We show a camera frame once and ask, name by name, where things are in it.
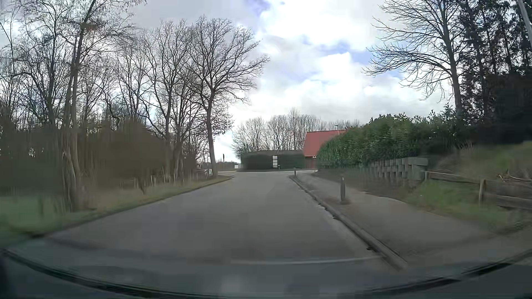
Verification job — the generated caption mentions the trimmed dark green hedge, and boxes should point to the trimmed dark green hedge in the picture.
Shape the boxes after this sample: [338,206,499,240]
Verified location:
[240,150,306,170]

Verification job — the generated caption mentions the distant row of bare trees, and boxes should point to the distant row of bare trees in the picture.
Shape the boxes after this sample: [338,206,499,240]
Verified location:
[231,108,360,156]

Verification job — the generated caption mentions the red-roofed building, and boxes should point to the red-roofed building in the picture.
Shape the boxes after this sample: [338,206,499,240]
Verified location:
[302,129,347,169]

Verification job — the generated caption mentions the grey asphalt road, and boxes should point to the grey asphalt road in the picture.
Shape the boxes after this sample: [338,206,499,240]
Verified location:
[8,169,410,275]

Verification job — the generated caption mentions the car's own bonnet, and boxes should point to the car's own bonnet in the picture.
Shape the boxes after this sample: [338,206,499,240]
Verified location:
[0,248,532,299]

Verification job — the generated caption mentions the grey paved pavement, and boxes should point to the grey paved pavement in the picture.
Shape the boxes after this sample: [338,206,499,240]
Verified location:
[291,171,532,268]

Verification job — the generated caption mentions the brown hedge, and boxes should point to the brown hedge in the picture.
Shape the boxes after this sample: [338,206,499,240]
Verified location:
[0,118,198,196]

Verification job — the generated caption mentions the grass bank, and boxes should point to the grass bank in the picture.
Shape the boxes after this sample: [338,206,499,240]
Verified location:
[405,141,532,233]

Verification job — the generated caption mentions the large bare tree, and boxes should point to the large bare tree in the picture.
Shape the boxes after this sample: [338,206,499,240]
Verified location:
[362,0,472,119]

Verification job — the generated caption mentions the grass verge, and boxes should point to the grass verge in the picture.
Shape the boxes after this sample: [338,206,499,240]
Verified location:
[0,174,234,246]

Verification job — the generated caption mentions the dark conifer trees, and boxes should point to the dark conifer trees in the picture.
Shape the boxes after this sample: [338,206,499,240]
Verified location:
[457,0,532,144]

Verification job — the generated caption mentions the pole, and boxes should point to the pole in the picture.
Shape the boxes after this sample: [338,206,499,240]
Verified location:
[516,0,532,48]

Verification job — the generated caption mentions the stepped concrete wall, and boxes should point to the stepped concrete wall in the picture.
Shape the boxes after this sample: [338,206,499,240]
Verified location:
[359,156,429,187]

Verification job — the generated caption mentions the wooden rail fence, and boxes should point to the wooden rail fence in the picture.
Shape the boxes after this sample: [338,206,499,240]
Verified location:
[423,169,532,210]

